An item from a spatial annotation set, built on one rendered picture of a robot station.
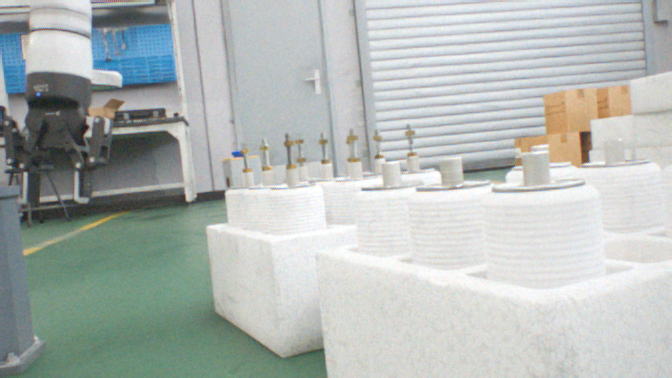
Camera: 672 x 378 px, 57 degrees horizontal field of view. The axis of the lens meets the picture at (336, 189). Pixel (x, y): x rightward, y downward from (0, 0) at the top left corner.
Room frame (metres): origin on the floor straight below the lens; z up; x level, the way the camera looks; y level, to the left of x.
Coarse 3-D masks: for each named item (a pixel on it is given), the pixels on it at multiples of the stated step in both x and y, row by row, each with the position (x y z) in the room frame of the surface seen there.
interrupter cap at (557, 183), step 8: (504, 184) 0.55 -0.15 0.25; (512, 184) 0.54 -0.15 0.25; (520, 184) 0.54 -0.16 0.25; (552, 184) 0.53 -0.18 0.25; (560, 184) 0.48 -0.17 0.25; (568, 184) 0.48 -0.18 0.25; (576, 184) 0.49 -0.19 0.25; (584, 184) 0.50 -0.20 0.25; (496, 192) 0.51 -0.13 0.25; (504, 192) 0.50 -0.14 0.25; (512, 192) 0.49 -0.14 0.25; (520, 192) 0.49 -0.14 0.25
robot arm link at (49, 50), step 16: (32, 32) 0.75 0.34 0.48; (48, 32) 0.74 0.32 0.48; (64, 32) 0.75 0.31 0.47; (32, 48) 0.74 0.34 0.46; (48, 48) 0.74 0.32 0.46; (64, 48) 0.75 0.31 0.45; (80, 48) 0.76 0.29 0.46; (32, 64) 0.74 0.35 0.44; (48, 64) 0.74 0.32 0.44; (64, 64) 0.74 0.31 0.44; (80, 64) 0.76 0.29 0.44; (96, 80) 0.81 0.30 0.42; (112, 80) 0.81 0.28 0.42
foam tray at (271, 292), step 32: (224, 224) 1.26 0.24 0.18; (224, 256) 1.15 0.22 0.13; (256, 256) 0.98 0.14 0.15; (288, 256) 0.92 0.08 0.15; (224, 288) 1.17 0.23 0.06; (256, 288) 0.99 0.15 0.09; (288, 288) 0.92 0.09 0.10; (256, 320) 1.01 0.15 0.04; (288, 320) 0.92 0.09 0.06; (320, 320) 0.94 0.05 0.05; (288, 352) 0.91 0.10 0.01
